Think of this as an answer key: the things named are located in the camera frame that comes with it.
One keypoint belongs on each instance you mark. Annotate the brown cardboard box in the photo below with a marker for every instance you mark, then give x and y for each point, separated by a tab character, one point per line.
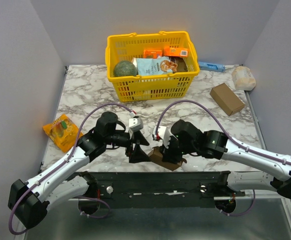
156	157
226	99

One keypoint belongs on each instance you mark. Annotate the orange snack box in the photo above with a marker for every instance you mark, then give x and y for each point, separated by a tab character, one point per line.
152	54
175	52

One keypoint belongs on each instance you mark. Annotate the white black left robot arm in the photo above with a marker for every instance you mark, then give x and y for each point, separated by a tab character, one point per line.
31	200

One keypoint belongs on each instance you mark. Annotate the beige wrapped bread bag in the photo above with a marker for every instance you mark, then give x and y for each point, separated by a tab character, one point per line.
243	79

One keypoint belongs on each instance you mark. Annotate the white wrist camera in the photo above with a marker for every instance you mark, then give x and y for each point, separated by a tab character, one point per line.
135	124
162	133

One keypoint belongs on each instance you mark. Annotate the dark brown snack packet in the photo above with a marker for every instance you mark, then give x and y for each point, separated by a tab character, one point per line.
180	65

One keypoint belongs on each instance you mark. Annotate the orange snack box left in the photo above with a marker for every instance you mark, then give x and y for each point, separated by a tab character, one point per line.
152	54

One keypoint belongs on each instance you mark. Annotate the yellow plastic shopping basket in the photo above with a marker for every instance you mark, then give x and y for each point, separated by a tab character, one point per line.
140	88

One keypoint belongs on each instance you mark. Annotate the blue tissue packet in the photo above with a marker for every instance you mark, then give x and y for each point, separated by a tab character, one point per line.
213	67

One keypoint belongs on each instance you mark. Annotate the green round melon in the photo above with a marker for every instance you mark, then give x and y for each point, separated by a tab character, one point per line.
125	68

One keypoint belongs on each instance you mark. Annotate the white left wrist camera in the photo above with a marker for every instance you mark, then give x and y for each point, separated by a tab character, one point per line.
135	124

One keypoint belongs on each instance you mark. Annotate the orange gummy candy bag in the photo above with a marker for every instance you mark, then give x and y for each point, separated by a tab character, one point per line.
62	132

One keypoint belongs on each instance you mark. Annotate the light blue snack bag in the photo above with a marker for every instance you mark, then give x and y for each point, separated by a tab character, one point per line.
154	67

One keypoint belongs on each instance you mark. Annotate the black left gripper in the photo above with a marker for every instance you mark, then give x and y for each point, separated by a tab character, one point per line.
137	155

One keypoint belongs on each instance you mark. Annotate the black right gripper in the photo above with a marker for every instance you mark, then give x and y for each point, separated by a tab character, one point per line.
169	150

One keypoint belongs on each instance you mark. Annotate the orange snack box right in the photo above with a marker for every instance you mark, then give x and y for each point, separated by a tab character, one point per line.
175	52

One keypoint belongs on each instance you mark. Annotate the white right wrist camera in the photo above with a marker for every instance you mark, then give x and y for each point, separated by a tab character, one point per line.
162	133

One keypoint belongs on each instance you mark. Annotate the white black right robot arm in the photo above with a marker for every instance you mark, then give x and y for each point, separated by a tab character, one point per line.
272	170

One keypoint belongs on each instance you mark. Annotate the folded brown cardboard box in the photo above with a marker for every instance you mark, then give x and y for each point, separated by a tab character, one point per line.
226	99

